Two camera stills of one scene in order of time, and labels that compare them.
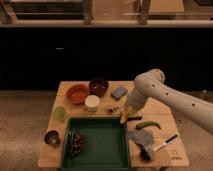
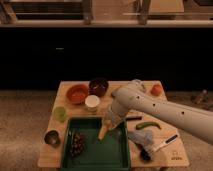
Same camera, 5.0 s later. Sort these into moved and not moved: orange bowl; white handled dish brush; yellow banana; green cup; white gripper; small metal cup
Moved: yellow banana; white gripper
Not moved: small metal cup; orange bowl; green cup; white handled dish brush
